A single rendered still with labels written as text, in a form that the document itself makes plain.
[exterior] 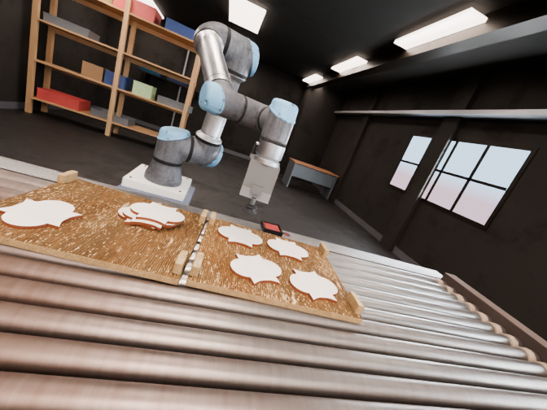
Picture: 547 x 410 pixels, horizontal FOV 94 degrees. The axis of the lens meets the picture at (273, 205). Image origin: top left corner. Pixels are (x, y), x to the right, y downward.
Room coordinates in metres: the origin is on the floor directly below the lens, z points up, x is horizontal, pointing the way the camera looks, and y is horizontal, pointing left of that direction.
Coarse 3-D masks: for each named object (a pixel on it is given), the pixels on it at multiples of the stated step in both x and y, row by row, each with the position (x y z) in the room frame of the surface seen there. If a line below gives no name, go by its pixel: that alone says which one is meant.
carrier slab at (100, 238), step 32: (32, 192) 0.54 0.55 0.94; (64, 192) 0.59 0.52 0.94; (96, 192) 0.66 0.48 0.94; (0, 224) 0.40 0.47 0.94; (64, 224) 0.47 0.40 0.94; (96, 224) 0.51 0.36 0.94; (192, 224) 0.68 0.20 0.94; (64, 256) 0.39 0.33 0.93; (96, 256) 0.41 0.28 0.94; (128, 256) 0.44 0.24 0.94; (160, 256) 0.48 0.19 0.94
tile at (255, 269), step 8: (240, 256) 0.58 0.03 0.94; (248, 256) 0.60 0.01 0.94; (256, 256) 0.61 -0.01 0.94; (232, 264) 0.53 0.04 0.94; (240, 264) 0.55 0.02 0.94; (248, 264) 0.56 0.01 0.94; (256, 264) 0.57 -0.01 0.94; (264, 264) 0.59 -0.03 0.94; (272, 264) 0.60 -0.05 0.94; (232, 272) 0.52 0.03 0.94; (240, 272) 0.52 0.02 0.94; (248, 272) 0.53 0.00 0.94; (256, 272) 0.54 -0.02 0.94; (264, 272) 0.55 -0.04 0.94; (272, 272) 0.57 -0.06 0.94; (280, 272) 0.58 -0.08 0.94; (256, 280) 0.51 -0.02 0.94; (264, 280) 0.52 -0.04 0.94; (272, 280) 0.53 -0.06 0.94
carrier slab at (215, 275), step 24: (216, 240) 0.64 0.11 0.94; (264, 240) 0.75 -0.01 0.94; (288, 240) 0.82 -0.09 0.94; (192, 264) 0.49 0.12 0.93; (216, 264) 0.52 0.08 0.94; (288, 264) 0.65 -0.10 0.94; (312, 264) 0.70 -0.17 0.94; (216, 288) 0.45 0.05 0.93; (240, 288) 0.47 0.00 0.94; (264, 288) 0.50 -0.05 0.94; (288, 288) 0.54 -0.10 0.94; (312, 312) 0.49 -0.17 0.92; (336, 312) 0.51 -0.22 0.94
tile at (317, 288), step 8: (296, 272) 0.61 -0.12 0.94; (304, 272) 0.63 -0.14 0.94; (312, 272) 0.64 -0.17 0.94; (296, 280) 0.57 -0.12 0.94; (304, 280) 0.58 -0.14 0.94; (312, 280) 0.60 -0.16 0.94; (320, 280) 0.61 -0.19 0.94; (328, 280) 0.63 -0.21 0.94; (296, 288) 0.54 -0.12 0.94; (304, 288) 0.55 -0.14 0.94; (312, 288) 0.56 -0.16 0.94; (320, 288) 0.57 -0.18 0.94; (328, 288) 0.59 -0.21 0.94; (336, 288) 0.60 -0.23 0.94; (312, 296) 0.52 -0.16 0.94; (320, 296) 0.54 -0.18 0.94; (328, 296) 0.55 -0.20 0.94
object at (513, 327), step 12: (444, 276) 1.06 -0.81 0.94; (456, 288) 1.00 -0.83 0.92; (468, 288) 0.98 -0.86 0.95; (468, 300) 0.94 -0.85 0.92; (480, 300) 0.90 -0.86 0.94; (492, 312) 0.85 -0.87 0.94; (504, 312) 0.86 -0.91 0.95; (504, 324) 0.81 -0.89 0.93; (516, 324) 0.79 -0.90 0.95; (516, 336) 0.77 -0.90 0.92; (528, 336) 0.74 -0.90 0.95; (528, 348) 0.73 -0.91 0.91; (540, 348) 0.71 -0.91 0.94; (540, 360) 0.69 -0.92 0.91
